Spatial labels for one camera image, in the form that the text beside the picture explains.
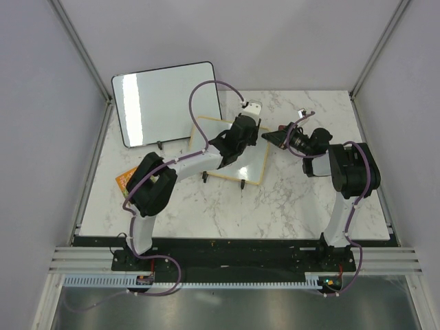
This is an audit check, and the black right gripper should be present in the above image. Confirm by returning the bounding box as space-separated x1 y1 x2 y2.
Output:
261 122 312 157

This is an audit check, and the yellow framed small whiteboard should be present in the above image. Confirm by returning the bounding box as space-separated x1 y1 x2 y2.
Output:
186 116 269 185

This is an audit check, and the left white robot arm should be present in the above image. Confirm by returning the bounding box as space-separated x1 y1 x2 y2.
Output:
122 113 261 270

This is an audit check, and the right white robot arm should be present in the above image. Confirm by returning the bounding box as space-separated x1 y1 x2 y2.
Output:
262 122 381 271

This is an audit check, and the black framed large whiteboard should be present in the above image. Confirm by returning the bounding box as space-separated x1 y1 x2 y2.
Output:
111 61 222 148

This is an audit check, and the orange treehouse book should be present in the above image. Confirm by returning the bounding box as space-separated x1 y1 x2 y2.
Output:
115 167 137 197

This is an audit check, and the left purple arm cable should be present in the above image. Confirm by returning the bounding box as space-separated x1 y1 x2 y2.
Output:
122 80 249 257

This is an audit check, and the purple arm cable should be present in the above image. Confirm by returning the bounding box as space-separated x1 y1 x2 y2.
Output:
122 80 249 257
283 110 375 298

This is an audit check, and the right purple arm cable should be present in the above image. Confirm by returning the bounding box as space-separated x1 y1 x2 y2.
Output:
283 110 375 298

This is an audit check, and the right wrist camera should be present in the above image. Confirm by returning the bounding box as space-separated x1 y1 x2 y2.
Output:
298 108 316 120

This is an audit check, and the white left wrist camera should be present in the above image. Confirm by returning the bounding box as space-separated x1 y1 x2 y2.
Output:
241 100 262 123

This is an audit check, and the right aluminium frame post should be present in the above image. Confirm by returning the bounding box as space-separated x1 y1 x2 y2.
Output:
349 0 413 101

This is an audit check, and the aluminium frame post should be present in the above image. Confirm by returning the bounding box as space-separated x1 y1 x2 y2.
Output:
47 0 113 104
349 0 413 101

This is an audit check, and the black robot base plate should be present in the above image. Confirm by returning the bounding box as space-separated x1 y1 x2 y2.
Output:
111 238 356 282

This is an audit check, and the white slotted cable duct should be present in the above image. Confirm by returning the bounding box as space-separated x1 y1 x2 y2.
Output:
63 274 322 289

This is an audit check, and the left aluminium frame post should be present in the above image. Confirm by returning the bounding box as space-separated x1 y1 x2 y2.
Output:
47 0 113 104

